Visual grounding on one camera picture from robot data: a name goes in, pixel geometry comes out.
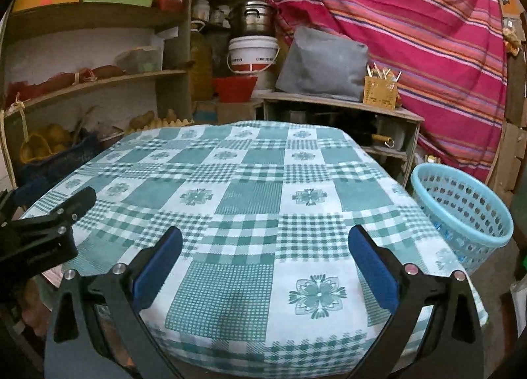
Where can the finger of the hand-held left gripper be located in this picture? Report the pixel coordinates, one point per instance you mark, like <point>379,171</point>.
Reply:
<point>24,198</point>
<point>68,206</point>

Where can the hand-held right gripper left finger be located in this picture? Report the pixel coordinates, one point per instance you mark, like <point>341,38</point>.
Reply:
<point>158,266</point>

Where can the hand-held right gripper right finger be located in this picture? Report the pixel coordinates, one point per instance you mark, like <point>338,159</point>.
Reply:
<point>376,274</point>

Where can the light blue plastic basket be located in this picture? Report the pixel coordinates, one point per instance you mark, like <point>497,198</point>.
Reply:
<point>457,189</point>

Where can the dark blue plastic crate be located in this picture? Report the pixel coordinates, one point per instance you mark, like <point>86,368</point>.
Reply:
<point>61,165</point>

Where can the yellow net of fruits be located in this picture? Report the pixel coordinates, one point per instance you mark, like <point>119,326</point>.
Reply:
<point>45,142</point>

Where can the green checked tablecloth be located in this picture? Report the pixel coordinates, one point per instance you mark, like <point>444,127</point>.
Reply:
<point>247,206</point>

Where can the pile of potatoes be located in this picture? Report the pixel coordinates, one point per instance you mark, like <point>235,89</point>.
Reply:
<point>142,119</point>

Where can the red mesh bags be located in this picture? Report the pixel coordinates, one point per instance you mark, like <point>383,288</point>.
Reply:
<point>57,80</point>

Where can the small yellow object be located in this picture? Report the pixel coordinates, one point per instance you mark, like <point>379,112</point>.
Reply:
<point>432,160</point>

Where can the yellow egg carton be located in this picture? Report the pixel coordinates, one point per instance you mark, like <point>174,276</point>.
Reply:
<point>173,123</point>

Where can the clear plastic container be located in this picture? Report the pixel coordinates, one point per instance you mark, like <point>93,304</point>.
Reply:
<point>138,61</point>

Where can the cardboard box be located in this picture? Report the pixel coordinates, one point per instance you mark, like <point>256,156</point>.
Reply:
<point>228,111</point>

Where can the low wooden cabinet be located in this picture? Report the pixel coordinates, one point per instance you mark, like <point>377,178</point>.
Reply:
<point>341,105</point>

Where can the yellow utensil holder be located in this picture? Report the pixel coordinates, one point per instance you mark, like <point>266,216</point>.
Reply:
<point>379,93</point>

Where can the wooden shelf unit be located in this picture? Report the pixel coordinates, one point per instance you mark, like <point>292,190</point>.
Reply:
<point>173,54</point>

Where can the flattened cardboard sheets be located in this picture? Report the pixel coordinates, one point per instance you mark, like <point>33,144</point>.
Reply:
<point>512,148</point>

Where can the red plastic bowl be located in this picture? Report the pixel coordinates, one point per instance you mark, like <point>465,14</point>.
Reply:
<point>234,90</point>

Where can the large yellowish oil bottle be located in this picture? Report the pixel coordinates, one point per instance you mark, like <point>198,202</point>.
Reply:
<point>201,66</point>

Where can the bunch of utensils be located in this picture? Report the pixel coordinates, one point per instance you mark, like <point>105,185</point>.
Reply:
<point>383,72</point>

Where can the grey cushion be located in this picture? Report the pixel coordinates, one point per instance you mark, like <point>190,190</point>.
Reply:
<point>321,64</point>

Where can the small red basket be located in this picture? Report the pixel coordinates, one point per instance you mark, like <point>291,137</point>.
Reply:
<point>169,0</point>

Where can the white bucket with red band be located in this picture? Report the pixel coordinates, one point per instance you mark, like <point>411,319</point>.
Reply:
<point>252,56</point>

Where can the row of glass jars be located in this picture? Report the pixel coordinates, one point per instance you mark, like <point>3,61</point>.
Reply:
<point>206,12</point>

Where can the red striped cloth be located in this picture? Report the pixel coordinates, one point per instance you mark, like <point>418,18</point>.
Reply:
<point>411,33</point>

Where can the metal cooking pot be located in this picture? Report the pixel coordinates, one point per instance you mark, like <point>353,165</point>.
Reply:
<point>251,19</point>

